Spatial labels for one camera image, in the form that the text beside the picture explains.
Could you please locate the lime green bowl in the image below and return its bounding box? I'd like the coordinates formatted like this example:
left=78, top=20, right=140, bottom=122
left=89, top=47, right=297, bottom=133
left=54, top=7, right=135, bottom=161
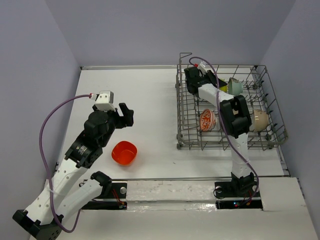
left=219, top=85, right=228, bottom=93

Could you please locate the celadon green ceramic bowl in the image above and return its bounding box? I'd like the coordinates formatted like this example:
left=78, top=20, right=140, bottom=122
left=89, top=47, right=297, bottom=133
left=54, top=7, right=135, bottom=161
left=228, top=77, right=244, bottom=96

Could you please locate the orange square plastic bowl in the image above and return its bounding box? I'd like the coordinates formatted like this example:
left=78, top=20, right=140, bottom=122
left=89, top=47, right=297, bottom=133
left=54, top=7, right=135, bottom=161
left=111, top=141, right=138, bottom=166

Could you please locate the orange patterned glass bowl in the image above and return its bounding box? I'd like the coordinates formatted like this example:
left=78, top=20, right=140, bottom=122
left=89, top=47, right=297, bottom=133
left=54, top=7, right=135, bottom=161
left=199, top=108, right=217, bottom=132

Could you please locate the white ceramic bowl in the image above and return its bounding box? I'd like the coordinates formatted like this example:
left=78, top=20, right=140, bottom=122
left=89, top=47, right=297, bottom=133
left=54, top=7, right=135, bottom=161
left=251, top=109, right=269, bottom=132

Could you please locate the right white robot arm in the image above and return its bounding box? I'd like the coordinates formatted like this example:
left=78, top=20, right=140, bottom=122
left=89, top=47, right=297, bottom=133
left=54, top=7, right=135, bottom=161
left=184, top=64, right=259, bottom=197

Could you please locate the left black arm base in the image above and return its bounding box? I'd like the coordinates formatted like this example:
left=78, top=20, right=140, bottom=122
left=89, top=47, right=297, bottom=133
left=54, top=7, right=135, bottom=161
left=81, top=181, right=128, bottom=211

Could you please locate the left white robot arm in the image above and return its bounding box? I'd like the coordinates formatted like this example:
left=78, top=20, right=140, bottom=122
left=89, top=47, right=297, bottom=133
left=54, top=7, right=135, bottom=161
left=12, top=109, right=126, bottom=240

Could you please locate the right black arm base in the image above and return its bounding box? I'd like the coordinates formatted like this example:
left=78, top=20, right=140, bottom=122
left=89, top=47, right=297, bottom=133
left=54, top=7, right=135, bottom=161
left=213, top=181, right=263, bottom=210

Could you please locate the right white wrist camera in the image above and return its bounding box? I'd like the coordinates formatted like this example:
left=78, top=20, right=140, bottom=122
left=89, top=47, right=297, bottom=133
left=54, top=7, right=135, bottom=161
left=197, top=61, right=207, bottom=75

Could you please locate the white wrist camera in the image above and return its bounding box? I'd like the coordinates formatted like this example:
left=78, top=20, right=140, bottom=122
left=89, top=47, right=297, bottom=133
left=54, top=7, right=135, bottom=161
left=197, top=61, right=207, bottom=75
left=94, top=90, right=116, bottom=112

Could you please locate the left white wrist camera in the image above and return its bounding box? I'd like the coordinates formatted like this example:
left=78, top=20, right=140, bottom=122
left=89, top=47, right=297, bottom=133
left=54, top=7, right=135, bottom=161
left=94, top=90, right=116, bottom=112

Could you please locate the grey wire dish rack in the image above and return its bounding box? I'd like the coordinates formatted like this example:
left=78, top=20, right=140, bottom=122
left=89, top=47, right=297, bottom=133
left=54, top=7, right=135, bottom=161
left=175, top=52, right=288, bottom=151

